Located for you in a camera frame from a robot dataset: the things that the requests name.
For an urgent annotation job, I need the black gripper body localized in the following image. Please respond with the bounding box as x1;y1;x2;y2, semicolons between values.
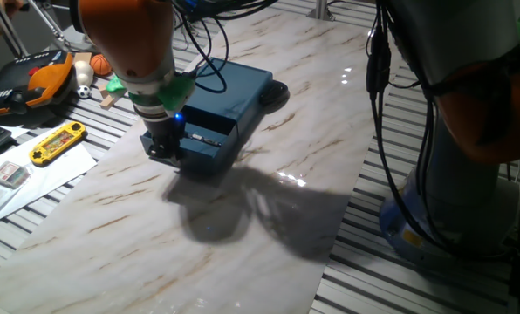
145;110;186;153

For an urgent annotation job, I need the person's hand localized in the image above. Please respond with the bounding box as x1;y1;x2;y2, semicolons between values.
3;0;26;15

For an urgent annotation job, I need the blank white paper sheet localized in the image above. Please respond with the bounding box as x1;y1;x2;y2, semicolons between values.
0;126;98;230

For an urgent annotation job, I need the yellow handheld game console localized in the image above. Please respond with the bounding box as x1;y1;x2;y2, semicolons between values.
28;121;88;168

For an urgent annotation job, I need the grey metal bar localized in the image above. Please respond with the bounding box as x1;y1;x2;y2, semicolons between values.
0;0;31;58

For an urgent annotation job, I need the white gourd shaped toy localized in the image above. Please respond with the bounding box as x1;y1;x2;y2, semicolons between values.
73;59;96;89

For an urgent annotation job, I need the blue drawer box casing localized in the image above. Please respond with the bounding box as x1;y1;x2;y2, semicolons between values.
184;57;275;133

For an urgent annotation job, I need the marble pattern mat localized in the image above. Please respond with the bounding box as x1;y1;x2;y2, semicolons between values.
0;3;399;314

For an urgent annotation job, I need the long wooden block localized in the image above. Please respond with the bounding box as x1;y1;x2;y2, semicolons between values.
99;92;120;110

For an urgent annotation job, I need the black and orange teach pendant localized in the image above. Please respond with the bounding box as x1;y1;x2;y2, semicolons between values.
0;50;76;118

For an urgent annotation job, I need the small orange basketball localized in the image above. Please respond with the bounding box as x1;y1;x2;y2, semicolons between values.
89;53;113;78

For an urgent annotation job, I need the black round disc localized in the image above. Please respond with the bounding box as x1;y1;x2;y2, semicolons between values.
259;79;291;109

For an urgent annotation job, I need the aluminium frame profile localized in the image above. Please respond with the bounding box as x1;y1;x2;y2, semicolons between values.
306;0;337;23

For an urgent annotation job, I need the small clear card box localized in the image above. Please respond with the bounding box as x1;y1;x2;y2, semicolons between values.
0;160;31;190

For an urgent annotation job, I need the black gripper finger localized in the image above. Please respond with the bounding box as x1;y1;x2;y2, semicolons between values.
165;146;183;167
147;144;167;161

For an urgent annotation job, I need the thin metal rod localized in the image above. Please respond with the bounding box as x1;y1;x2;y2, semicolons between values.
26;0;73;50

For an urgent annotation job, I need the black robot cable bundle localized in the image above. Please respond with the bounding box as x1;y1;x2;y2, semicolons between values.
171;0;445;249

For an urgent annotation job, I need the green printed wrist mount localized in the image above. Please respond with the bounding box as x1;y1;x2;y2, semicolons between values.
106;72;197;113

